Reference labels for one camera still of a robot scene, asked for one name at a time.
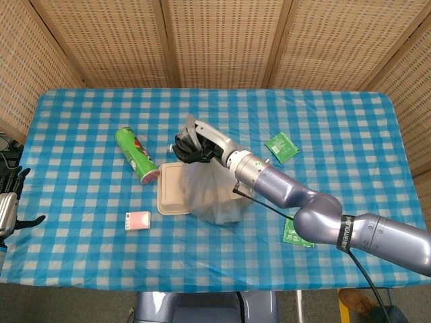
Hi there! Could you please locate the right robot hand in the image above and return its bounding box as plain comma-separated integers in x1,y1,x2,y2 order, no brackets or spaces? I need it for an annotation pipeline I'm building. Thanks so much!
173,119,240,169

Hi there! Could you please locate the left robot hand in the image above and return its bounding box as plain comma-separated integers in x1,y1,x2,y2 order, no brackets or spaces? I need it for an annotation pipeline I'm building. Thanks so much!
0,167,46,238

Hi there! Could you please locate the transparent plastic bag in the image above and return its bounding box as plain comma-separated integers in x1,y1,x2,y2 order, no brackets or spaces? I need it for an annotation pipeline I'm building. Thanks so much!
180,114,255,225

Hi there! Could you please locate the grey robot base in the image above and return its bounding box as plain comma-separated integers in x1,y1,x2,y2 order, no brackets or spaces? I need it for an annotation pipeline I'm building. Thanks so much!
134,291,281,323

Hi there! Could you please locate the beige takeout box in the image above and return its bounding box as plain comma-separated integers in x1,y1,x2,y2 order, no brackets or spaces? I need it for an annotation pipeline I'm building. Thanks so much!
157,161,191,216

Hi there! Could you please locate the green chips can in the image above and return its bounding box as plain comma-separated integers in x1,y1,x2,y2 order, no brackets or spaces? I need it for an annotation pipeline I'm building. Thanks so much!
114,127,162,186

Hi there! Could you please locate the green sachet packet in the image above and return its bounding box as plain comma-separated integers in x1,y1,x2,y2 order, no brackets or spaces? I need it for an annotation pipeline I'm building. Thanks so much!
263,131,300,165
282,217,315,248

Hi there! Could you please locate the blue checkered tablecloth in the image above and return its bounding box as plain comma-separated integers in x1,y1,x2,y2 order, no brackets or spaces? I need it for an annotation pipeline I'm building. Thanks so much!
0,87,431,293

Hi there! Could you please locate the pink card pack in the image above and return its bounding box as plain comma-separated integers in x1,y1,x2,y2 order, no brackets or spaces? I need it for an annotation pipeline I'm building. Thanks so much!
125,211,152,231

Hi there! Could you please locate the woven bamboo folding screen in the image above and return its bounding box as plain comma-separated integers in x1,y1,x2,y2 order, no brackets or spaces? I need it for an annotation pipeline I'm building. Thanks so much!
0,0,431,203

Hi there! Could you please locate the brown shoe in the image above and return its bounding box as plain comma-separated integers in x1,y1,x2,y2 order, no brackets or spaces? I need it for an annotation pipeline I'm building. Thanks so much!
337,288,379,320

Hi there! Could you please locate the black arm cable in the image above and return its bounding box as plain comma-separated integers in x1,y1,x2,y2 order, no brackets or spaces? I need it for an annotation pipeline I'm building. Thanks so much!
232,183,391,323

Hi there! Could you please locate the yellow floor post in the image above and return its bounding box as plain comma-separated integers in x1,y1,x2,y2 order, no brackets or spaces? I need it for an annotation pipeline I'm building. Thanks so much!
339,299,351,323

